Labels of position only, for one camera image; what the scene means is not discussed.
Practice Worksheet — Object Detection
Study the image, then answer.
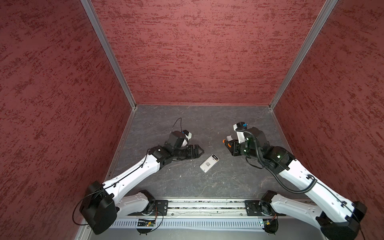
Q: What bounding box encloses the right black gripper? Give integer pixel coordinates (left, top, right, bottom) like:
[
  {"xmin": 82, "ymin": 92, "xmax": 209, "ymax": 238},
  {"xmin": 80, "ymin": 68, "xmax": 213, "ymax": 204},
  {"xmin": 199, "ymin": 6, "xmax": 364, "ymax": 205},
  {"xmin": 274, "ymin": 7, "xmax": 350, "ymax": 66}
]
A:
[{"xmin": 225, "ymin": 139, "xmax": 262, "ymax": 160}]

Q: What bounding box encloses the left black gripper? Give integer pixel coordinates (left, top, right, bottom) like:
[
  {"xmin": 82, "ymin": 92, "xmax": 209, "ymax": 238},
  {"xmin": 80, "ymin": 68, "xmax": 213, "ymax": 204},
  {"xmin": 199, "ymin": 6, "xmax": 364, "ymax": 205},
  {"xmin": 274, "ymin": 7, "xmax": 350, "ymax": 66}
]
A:
[{"xmin": 172, "ymin": 144, "xmax": 204, "ymax": 160}]

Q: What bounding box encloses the white AC remote control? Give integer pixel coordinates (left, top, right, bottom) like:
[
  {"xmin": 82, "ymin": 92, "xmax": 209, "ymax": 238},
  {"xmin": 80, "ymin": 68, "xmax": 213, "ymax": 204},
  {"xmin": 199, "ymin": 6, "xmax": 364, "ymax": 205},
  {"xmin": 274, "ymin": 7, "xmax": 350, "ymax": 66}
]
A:
[{"xmin": 200, "ymin": 154, "xmax": 219, "ymax": 173}]

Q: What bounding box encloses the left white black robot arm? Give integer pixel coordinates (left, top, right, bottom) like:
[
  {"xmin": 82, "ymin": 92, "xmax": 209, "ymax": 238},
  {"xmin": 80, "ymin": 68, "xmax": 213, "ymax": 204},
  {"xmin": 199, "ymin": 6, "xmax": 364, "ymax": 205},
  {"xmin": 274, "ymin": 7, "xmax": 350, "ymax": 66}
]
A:
[{"xmin": 75, "ymin": 130, "xmax": 205, "ymax": 235}]

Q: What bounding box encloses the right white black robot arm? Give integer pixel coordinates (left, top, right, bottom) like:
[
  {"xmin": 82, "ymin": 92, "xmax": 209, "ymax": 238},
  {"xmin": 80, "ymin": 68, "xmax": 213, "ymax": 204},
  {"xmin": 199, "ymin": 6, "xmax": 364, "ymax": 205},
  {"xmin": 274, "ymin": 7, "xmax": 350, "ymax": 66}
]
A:
[{"xmin": 223, "ymin": 122, "xmax": 367, "ymax": 240}]

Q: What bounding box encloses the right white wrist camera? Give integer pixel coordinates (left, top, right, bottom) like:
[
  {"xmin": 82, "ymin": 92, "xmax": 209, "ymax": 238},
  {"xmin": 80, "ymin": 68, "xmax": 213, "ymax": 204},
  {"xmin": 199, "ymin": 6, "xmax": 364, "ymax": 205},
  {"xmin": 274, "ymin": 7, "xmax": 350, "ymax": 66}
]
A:
[{"xmin": 233, "ymin": 122, "xmax": 248, "ymax": 144}]

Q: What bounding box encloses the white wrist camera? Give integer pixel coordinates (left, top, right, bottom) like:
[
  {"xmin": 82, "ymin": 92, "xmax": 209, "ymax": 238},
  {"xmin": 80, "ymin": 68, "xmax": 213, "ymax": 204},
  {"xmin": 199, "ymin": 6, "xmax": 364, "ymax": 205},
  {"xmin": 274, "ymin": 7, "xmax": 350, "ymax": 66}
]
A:
[
  {"xmin": 233, "ymin": 122, "xmax": 248, "ymax": 144},
  {"xmin": 182, "ymin": 130, "xmax": 192, "ymax": 143}
]

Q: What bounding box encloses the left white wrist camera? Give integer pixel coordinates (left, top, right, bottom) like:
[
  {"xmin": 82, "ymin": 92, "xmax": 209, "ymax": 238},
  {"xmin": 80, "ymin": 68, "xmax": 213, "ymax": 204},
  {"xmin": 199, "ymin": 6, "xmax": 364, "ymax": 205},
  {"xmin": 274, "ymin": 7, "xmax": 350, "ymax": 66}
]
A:
[{"xmin": 182, "ymin": 130, "xmax": 192, "ymax": 143}]

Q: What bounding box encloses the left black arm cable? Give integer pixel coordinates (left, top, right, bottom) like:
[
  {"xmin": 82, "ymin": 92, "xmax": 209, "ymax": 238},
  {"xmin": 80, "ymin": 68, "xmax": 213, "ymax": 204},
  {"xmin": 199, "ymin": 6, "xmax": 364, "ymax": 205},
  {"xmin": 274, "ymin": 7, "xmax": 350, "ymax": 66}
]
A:
[{"xmin": 172, "ymin": 117, "xmax": 184, "ymax": 134}]

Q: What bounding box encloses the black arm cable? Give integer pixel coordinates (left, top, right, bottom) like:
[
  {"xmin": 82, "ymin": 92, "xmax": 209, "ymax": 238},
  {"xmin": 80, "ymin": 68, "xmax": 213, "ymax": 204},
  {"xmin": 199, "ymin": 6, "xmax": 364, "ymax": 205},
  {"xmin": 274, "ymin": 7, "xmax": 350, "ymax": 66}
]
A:
[
  {"xmin": 172, "ymin": 117, "xmax": 184, "ymax": 134},
  {"xmin": 235, "ymin": 128, "xmax": 319, "ymax": 195}
]

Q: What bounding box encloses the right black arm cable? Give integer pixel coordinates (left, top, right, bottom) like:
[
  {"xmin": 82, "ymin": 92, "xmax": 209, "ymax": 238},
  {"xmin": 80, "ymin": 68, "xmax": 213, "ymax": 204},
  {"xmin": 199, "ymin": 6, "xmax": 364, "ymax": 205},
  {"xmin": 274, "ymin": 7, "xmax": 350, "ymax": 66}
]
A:
[{"xmin": 235, "ymin": 128, "xmax": 319, "ymax": 195}]

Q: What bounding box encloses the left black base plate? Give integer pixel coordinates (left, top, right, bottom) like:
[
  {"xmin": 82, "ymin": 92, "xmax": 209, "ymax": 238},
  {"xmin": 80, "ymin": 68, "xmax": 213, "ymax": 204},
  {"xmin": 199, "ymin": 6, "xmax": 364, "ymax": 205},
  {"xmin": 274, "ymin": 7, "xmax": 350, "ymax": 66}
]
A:
[{"xmin": 129, "ymin": 200, "xmax": 169, "ymax": 217}]

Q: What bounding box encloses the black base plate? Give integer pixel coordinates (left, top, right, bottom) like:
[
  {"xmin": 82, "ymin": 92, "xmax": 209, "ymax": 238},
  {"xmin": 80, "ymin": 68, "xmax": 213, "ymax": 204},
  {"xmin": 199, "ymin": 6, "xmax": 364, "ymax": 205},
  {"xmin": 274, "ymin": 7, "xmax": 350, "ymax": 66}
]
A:
[
  {"xmin": 245, "ymin": 200, "xmax": 286, "ymax": 217},
  {"xmin": 129, "ymin": 200, "xmax": 169, "ymax": 217}
]

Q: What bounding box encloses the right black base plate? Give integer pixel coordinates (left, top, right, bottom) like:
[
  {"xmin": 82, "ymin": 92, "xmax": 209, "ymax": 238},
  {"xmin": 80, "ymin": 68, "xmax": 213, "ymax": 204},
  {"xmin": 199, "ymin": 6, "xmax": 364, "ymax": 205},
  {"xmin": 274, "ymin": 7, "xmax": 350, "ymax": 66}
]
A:
[{"xmin": 245, "ymin": 200, "xmax": 286, "ymax": 217}]

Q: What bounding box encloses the white slotted cable duct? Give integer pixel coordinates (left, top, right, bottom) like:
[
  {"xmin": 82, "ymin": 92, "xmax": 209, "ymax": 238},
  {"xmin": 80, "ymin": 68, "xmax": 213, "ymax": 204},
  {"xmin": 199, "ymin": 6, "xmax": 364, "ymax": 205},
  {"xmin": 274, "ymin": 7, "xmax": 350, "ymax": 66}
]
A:
[{"xmin": 110, "ymin": 218, "xmax": 265, "ymax": 232}]

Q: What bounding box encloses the right aluminium corner post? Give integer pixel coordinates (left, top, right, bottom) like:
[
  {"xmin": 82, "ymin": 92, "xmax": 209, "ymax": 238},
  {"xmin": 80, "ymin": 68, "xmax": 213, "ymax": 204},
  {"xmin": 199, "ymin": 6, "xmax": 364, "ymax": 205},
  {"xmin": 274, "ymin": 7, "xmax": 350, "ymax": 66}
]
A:
[{"xmin": 269, "ymin": 0, "xmax": 338, "ymax": 111}]

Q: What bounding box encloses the aluminium corner post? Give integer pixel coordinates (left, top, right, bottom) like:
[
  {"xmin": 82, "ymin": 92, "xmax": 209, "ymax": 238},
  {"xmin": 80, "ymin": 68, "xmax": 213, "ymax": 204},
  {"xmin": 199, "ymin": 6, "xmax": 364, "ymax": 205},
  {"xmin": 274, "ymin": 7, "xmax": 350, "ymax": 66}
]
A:
[
  {"xmin": 269, "ymin": 0, "xmax": 338, "ymax": 111},
  {"xmin": 81, "ymin": 0, "xmax": 137, "ymax": 111}
]

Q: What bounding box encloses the left aluminium corner post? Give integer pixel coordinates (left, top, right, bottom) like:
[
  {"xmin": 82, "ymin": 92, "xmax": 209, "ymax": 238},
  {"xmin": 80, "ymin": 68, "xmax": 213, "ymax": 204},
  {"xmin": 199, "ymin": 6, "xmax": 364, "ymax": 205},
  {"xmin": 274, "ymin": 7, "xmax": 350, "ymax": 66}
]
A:
[{"xmin": 81, "ymin": 0, "xmax": 137, "ymax": 111}]

